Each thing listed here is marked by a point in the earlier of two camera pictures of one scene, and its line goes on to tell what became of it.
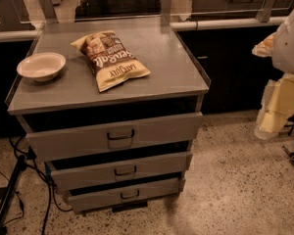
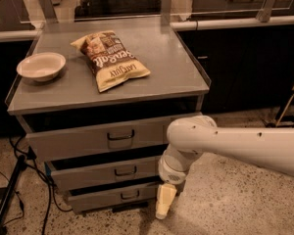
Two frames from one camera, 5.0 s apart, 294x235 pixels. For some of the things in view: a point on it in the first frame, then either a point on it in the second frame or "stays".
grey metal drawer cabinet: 113,108 stays
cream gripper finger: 281,100 to 166,195
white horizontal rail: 278,22 stays
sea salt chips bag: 111,61 stays
